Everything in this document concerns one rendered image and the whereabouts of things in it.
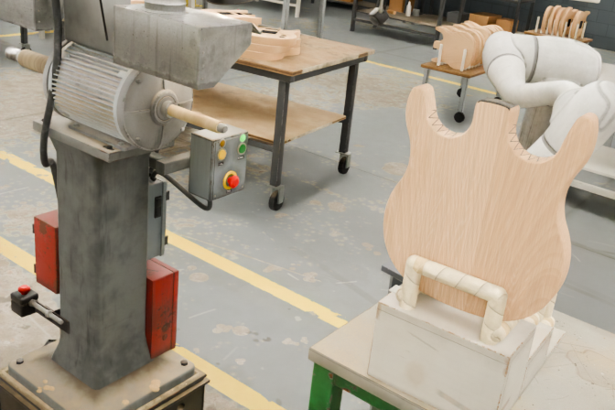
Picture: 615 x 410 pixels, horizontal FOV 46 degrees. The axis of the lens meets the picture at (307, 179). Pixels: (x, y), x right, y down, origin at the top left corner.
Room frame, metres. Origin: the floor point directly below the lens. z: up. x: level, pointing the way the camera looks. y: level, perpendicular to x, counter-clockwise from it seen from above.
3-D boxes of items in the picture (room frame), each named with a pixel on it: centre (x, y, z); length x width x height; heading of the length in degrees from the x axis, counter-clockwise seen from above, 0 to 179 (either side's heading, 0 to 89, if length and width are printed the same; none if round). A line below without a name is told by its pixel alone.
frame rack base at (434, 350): (1.24, -0.32, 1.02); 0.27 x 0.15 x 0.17; 58
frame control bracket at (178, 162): (2.12, 0.39, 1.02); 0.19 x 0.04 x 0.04; 144
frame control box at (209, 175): (2.17, 0.35, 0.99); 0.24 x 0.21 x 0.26; 54
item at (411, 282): (1.25, -0.22, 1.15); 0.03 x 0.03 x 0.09
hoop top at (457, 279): (1.20, -0.29, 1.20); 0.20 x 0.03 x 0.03; 57
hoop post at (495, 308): (1.15, -0.36, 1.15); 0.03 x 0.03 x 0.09
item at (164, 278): (2.19, 0.52, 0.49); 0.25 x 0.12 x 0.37; 54
